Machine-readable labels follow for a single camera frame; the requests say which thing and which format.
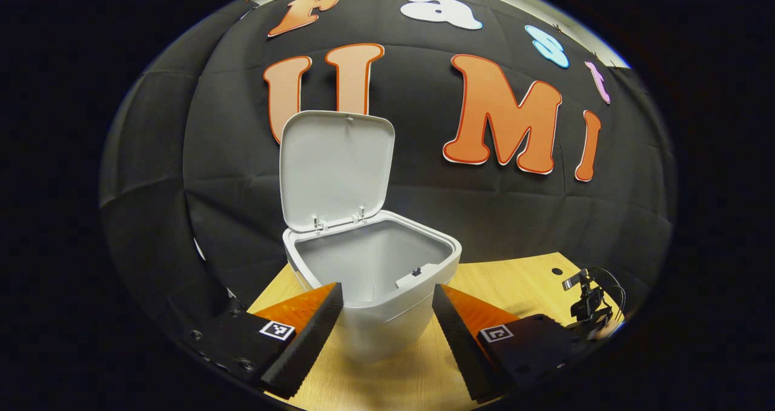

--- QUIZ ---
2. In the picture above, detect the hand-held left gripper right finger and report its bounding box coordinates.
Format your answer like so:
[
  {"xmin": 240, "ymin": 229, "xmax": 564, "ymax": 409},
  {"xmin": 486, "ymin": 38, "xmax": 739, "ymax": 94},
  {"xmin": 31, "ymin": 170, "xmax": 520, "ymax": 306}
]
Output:
[{"xmin": 432, "ymin": 283, "xmax": 585, "ymax": 404}]

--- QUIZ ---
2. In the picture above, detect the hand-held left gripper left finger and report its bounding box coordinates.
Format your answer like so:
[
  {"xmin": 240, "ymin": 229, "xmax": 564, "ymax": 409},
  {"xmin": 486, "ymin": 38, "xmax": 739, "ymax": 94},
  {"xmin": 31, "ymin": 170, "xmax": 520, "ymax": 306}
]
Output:
[{"xmin": 188, "ymin": 281, "xmax": 344, "ymax": 399}]

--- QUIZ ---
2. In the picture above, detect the white desktop garbage bin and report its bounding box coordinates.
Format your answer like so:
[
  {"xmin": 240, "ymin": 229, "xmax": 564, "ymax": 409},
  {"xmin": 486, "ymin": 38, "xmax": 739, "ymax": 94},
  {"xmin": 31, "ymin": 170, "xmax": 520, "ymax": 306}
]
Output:
[{"xmin": 279, "ymin": 110, "xmax": 463, "ymax": 363}]

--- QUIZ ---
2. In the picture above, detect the wooden desktop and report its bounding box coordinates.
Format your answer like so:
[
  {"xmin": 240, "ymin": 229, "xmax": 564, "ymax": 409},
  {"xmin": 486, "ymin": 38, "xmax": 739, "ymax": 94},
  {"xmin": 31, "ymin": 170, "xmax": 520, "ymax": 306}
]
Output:
[{"xmin": 247, "ymin": 252, "xmax": 624, "ymax": 411}]

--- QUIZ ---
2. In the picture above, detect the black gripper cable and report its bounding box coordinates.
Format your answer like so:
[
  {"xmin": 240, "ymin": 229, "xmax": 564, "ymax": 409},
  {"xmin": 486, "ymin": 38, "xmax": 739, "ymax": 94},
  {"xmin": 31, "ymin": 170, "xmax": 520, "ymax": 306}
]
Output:
[{"xmin": 590, "ymin": 267, "xmax": 627, "ymax": 326}]

